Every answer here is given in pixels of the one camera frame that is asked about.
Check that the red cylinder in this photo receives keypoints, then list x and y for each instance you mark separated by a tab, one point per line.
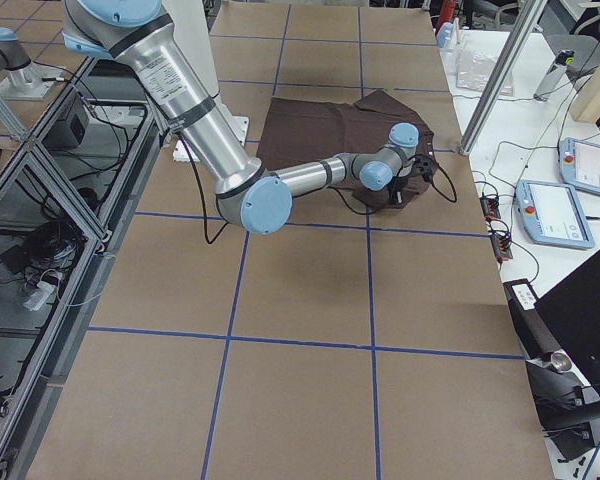
446	13

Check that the teach pendant tablet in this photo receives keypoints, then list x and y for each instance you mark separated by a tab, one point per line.
579	164
552	215

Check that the near teach pendant tablet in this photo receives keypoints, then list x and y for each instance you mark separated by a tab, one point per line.
552	215

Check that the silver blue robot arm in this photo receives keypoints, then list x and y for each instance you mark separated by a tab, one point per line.
141	35

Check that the dark brown t-shirt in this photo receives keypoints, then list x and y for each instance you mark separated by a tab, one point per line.
296	132

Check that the black laptop computer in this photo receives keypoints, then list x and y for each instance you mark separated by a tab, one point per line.
560	335

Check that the far teach pendant tablet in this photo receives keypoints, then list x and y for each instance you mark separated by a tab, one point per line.
579	164

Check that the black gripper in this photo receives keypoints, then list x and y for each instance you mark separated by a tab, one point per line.
399	183

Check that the aluminium frame post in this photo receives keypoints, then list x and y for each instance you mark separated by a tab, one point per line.
516	40

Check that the spare robot arm background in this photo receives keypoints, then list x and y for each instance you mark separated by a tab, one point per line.
25	80

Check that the aluminium frame rail structure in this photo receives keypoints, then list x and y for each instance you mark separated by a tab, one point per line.
71	172

